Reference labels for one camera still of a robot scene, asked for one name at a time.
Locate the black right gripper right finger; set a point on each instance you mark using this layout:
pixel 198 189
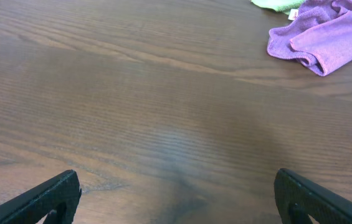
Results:
pixel 300 200

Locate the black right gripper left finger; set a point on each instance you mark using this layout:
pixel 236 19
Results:
pixel 55 200

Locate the green microfiber cloth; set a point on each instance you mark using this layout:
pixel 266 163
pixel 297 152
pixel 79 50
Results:
pixel 283 6

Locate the purple microfiber cloth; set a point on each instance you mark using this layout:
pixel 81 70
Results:
pixel 320 38

